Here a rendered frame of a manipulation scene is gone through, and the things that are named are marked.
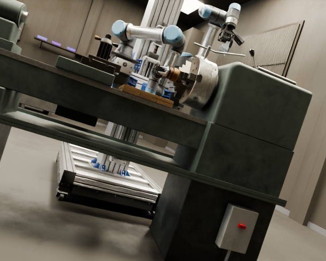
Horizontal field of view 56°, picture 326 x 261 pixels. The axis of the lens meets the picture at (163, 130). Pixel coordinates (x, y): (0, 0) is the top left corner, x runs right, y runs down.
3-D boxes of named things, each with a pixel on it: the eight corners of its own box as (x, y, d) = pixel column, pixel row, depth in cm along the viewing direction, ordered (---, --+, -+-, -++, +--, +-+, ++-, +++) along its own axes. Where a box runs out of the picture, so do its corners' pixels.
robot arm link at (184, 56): (173, 66, 263) (178, 52, 263) (187, 72, 265) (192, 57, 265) (175, 64, 251) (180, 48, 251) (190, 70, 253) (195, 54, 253)
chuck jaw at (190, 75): (195, 77, 192) (202, 75, 181) (193, 85, 192) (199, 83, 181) (179, 71, 190) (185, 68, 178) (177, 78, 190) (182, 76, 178)
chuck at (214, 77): (190, 103, 216) (208, 61, 209) (203, 115, 187) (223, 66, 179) (186, 102, 215) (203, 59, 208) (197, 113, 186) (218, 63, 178)
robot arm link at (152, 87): (157, 98, 222) (162, 84, 222) (151, 95, 212) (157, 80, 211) (148, 95, 225) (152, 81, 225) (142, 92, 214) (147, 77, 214)
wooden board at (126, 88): (158, 106, 210) (160, 101, 210) (172, 108, 175) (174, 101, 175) (117, 92, 203) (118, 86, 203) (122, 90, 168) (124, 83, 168)
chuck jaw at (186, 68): (191, 80, 199) (193, 66, 205) (194, 75, 195) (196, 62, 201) (176, 74, 196) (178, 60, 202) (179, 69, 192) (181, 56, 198)
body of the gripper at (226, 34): (217, 41, 201) (221, 25, 203) (228, 46, 203) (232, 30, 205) (222, 37, 194) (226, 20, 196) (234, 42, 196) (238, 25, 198)
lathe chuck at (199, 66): (186, 102, 215) (203, 59, 208) (197, 113, 186) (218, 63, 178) (174, 98, 213) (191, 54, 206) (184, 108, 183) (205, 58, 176)
